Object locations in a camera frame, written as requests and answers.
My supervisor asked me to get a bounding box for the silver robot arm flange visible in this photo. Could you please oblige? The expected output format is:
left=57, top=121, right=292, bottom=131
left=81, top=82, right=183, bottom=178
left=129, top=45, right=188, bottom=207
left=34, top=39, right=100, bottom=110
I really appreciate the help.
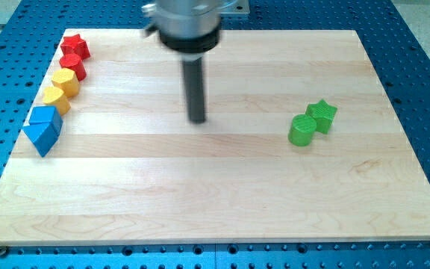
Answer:
left=141, top=0, right=237, bottom=54

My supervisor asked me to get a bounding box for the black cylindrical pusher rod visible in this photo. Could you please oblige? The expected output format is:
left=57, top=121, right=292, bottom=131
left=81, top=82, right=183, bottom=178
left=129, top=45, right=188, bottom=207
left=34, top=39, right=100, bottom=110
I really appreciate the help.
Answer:
left=181, top=54, right=206, bottom=124

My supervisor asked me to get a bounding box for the light wooden board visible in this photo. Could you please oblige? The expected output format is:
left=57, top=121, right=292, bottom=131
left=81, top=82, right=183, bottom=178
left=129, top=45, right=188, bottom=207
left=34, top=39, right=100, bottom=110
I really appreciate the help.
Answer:
left=0, top=28, right=430, bottom=246

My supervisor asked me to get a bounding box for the green cylinder block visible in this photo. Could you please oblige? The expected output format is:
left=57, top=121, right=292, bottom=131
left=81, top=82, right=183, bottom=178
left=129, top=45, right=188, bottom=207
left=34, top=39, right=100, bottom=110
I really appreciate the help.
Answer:
left=287, top=114, right=317, bottom=146

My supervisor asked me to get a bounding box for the green star block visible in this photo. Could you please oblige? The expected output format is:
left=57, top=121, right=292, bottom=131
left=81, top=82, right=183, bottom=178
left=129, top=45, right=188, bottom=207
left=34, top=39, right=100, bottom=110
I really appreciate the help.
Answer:
left=305, top=99, right=337, bottom=135

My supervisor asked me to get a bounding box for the red cylinder block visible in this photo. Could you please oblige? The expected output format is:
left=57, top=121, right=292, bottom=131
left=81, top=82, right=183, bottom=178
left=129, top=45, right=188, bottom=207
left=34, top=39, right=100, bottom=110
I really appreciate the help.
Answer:
left=59, top=53, right=87, bottom=81

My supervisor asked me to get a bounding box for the yellow hexagon block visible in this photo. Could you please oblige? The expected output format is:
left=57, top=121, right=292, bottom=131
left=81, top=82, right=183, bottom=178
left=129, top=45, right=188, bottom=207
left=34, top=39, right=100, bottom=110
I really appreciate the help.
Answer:
left=51, top=68, right=80, bottom=97

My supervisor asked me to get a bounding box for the red star block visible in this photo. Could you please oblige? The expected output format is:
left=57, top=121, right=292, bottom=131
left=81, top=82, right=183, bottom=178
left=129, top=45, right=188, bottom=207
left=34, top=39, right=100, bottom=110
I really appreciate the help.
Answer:
left=60, top=34, right=91, bottom=60

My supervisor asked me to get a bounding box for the yellow heart block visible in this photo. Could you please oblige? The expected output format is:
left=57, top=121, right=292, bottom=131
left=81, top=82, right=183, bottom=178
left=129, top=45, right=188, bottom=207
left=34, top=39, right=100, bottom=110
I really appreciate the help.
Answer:
left=43, top=86, right=70, bottom=116

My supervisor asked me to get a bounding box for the blue triangle block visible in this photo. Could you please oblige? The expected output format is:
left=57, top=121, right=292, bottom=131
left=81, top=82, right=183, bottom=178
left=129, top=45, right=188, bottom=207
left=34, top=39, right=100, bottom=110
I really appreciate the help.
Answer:
left=22, top=123, right=59, bottom=157

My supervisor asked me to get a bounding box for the blue cube block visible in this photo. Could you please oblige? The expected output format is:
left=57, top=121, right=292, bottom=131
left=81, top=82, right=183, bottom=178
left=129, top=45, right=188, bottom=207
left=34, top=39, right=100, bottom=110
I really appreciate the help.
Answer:
left=28, top=105, right=63, bottom=136

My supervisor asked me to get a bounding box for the silver mounting bracket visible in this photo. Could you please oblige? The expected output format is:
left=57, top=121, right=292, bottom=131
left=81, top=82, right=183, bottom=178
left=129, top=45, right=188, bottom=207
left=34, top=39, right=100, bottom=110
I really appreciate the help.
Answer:
left=220, top=0, right=250, bottom=15

